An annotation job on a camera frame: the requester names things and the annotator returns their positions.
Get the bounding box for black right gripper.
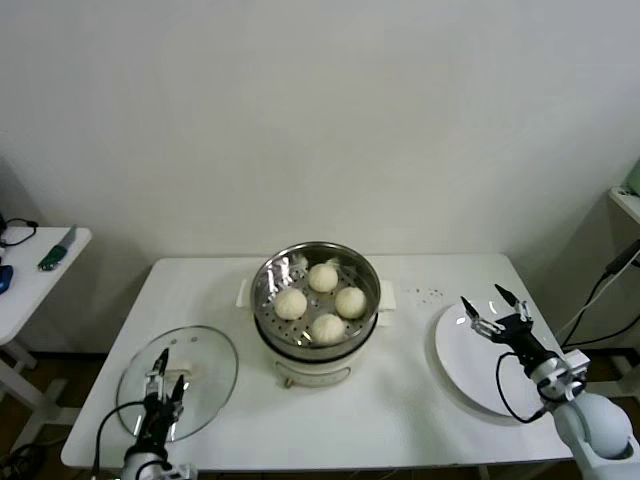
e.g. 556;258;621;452
460;283;552;370

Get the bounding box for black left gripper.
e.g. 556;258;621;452
131;348;187;455

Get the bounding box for round glass pot lid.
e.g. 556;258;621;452
115;324;240;445

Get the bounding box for white steamed baozi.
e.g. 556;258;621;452
310;313;346;346
334;286;369;320
308;263;339;293
274;288;308;321

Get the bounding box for steel steamer pot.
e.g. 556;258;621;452
235;277;399;390

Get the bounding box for stainless steel steamer basket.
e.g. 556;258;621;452
249;241;382;362

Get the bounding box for white round plate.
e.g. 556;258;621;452
433;298;569;417

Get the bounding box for white side table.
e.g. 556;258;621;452
0;226;94;446

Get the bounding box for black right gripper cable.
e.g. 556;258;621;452
495;349;551;424

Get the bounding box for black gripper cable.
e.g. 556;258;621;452
91;399;150;480
495;349;551;424

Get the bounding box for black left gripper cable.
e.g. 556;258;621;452
91;399;150;480

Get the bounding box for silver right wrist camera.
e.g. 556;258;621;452
557;349;592;387

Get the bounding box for white power cable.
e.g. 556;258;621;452
554;269;621;341

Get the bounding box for black floor cables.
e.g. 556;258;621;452
0;439;46;474

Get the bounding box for green handled knife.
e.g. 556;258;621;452
38;225;79;272

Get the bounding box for thin black cable loop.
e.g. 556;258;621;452
0;209;40;249

